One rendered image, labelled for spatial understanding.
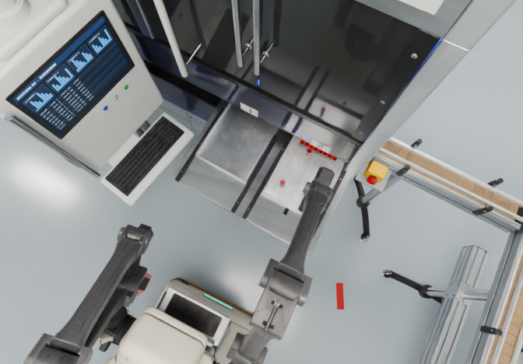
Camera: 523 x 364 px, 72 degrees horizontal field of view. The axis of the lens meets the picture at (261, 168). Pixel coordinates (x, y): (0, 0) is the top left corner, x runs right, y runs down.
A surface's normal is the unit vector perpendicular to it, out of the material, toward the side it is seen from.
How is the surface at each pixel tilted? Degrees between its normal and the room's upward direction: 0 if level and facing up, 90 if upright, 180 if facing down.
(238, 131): 0
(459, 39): 90
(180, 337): 42
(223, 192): 0
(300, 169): 0
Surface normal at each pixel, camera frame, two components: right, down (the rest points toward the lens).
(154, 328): 0.29, -0.80
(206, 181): 0.00, -0.30
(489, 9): -0.48, 0.84
